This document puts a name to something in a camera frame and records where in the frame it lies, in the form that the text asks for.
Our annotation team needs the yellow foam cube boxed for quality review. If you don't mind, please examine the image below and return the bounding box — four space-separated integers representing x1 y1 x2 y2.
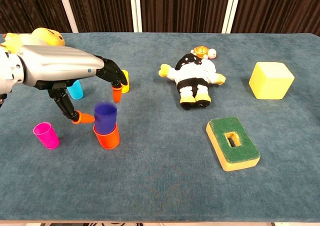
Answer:
248 61 296 101

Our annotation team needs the orange turtle toy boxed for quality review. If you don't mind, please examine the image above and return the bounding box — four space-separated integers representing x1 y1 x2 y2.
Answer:
190 45 218 60

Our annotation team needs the white partition post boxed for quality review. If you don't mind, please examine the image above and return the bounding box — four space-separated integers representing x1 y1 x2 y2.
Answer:
221 0 243 34
128 0 143 33
56 0 80 34

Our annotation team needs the teal table cloth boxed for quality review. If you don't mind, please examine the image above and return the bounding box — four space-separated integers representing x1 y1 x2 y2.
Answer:
0 32 320 223

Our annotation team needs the orange plastic cup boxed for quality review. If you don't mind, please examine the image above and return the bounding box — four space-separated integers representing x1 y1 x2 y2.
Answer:
93 122 121 150

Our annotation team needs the blue plastic cup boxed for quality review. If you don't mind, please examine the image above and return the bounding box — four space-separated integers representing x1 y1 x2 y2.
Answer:
66 79 84 101

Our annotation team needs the green yellow sponge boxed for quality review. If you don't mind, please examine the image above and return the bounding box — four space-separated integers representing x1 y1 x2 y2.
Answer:
205 116 261 172

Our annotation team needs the yellow plush animal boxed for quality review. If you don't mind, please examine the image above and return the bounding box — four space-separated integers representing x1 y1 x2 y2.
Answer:
0 27 66 54

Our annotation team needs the yellow plastic cup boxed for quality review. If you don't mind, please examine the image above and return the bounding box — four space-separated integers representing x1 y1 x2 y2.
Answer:
121 69 131 94

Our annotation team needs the pink plastic cup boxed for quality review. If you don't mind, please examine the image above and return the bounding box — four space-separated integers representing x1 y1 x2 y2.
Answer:
32 121 61 150

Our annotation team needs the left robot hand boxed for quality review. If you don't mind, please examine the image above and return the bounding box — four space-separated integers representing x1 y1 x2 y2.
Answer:
17 45 129 125

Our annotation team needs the black white plush doll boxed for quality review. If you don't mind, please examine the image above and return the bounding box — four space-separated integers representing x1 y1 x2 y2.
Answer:
158 52 227 111

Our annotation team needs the purple plastic cup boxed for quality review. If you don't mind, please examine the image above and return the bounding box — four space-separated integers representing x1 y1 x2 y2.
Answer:
93 101 118 135

